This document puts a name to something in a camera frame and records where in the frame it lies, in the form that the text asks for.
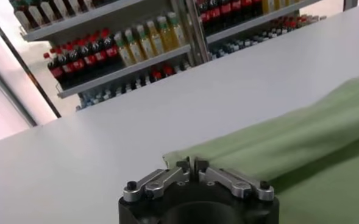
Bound yellow juice bottle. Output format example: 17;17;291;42
135;24;155;60
145;20;165;55
166;11;188;46
113;32;136;68
156;15;176;51
124;29;145;63

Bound red cap cola bottle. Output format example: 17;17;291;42
101;29;121;66
43;52;66;89
77;41;98;75
66;44;87;80
89;35;109;71
55;48;76;85

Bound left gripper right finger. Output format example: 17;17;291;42
193;156;275;202

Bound green shirt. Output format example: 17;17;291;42
162;69;359;224

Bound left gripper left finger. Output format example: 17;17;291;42
123;156;193;203

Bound grey beverage shelf unit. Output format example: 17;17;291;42
8;0;210;111
185;0;328;60

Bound black slanted metal pole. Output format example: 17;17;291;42
0;4;62;119

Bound grey window frame post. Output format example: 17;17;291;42
0;51;39;127

